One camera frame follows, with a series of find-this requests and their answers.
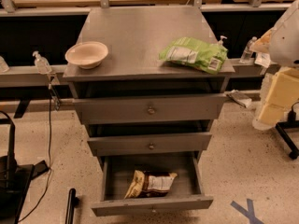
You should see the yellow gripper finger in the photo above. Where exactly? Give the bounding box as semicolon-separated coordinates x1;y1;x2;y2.
252;104;284;131
265;68;299;109

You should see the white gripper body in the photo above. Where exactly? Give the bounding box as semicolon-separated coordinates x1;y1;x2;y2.
249;29;272;53

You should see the brown chip bag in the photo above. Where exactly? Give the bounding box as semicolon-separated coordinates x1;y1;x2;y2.
124;170;178;199

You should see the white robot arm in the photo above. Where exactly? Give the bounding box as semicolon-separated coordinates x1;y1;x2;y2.
250;0;299;131

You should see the green chip bag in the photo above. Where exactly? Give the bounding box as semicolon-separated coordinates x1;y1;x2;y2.
159;37;228;74

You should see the top grey drawer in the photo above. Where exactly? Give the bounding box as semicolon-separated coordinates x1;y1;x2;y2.
74;94;226;124

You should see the middle grey drawer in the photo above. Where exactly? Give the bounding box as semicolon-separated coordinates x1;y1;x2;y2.
88;132;211;157

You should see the grey metal drawer cabinet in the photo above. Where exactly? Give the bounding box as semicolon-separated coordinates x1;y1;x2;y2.
63;5;235;158

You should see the bottom grey open drawer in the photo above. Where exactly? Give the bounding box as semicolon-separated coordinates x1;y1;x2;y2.
92;152;213;217

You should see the clear water bottle right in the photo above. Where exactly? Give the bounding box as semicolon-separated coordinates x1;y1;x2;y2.
240;36;257;63

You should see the white paper packet on ledge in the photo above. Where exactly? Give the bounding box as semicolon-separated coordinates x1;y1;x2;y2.
254;52;271;68

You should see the black stand base right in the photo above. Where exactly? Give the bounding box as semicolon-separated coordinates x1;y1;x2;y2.
276;102;299;160

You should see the grey cloth on ledge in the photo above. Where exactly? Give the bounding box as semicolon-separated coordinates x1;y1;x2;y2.
227;90;252;108

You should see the sanitizer pump bottle behind cabinet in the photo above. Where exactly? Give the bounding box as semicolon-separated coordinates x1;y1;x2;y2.
218;35;227;46

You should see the beige paper bowl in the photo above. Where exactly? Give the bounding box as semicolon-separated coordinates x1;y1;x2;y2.
65;41;108;69

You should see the black bar on floor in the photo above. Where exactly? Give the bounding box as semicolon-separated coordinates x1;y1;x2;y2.
65;188;79;224

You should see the clear sanitizer pump bottle left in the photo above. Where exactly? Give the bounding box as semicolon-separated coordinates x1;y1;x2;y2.
33;51;52;75

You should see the clear bottle far left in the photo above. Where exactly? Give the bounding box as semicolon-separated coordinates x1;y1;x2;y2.
0;56;9;72

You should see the black equipment base left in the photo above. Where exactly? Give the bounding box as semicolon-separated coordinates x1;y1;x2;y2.
0;111;50;224

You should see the black cable left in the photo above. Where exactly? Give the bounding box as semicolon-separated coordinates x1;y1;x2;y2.
18;83;57;223

